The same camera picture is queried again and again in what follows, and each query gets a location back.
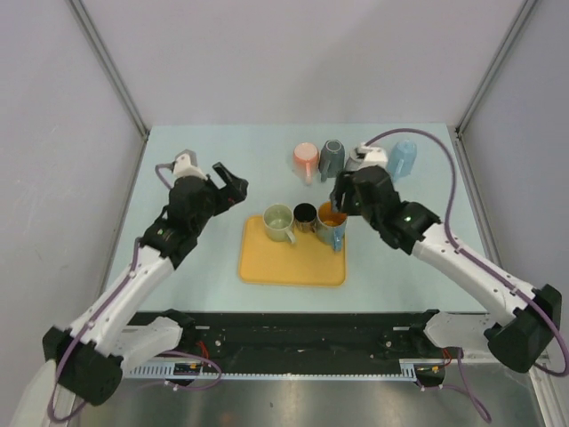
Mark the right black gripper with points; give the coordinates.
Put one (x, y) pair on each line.
(342, 183)

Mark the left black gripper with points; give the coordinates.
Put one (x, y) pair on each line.
(233, 193)

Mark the blue butterfly mug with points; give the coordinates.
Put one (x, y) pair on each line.
(331, 226)

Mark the brown dark mug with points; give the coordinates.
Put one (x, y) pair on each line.
(305, 217)

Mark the light green mug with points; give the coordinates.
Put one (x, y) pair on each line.
(278, 223)

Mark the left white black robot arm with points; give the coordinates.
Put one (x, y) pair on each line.
(83, 363)

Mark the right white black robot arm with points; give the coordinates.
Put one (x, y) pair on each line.
(525, 318)

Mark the light grey mug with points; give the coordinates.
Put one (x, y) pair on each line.
(353, 160)

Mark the dark grey mug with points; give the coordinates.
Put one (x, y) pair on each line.
(331, 160)

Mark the pink mug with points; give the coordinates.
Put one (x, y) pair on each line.
(305, 161)

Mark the light blue mug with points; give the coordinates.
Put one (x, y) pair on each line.
(401, 159)

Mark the yellow tray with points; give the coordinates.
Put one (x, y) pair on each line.
(307, 262)

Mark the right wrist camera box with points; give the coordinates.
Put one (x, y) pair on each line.
(369, 155)

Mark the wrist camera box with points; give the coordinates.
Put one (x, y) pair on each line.
(186, 162)
(369, 155)

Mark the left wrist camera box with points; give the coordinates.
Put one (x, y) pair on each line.
(186, 162)

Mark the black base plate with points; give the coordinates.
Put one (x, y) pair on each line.
(300, 343)

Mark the white cable duct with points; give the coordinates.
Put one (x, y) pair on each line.
(176, 369)

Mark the left aluminium frame post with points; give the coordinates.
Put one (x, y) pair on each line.
(103, 55)

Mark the aluminium frame post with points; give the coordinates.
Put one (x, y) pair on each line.
(103, 55)
(514, 31)

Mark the right aluminium frame post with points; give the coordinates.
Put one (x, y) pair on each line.
(514, 31)

